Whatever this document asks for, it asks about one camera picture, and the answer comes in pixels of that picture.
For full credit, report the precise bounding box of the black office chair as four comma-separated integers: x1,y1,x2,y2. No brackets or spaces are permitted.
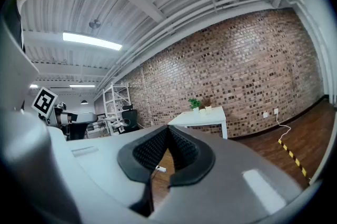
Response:
117,104,141,135

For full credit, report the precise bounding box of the yellow black floor tape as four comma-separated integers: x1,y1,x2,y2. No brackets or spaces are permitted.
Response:
277,138,311,179

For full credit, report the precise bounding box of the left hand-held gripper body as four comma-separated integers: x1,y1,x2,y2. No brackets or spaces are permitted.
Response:
31,87,79,129

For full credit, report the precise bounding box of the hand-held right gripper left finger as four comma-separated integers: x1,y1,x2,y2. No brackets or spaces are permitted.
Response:
65,124,170,218

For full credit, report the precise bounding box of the brown dried potted plant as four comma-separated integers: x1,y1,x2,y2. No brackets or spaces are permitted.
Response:
201,98,213,114

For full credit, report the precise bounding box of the white shelf rack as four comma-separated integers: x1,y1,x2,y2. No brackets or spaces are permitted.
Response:
102,82,131,136

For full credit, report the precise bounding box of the green potted plant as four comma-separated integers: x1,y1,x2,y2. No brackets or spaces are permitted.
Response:
188,98,202,113

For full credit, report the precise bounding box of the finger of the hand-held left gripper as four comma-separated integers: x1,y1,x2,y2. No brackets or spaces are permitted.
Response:
70,111,99,125

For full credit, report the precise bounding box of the person's black clothing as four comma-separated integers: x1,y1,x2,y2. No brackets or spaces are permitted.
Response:
5,0,26,53

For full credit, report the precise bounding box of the white power cable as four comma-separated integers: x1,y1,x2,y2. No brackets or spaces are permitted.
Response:
275,113,292,141

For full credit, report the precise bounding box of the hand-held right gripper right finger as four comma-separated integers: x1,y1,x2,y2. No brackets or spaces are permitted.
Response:
149,124,312,224

